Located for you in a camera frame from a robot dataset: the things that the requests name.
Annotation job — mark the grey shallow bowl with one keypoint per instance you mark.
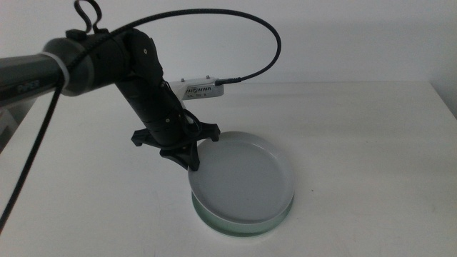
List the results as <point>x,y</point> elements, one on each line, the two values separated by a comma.
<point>242,182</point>

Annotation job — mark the green shallow bowl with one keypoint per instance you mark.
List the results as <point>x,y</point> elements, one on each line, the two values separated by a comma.
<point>246,230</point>

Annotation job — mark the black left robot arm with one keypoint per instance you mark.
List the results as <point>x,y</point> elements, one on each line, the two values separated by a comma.
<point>107,64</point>

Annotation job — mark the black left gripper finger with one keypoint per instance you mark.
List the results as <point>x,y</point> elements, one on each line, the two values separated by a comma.
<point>194,157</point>
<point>176,156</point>

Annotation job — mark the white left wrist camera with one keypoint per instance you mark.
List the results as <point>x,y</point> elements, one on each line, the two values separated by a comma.
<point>201,91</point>

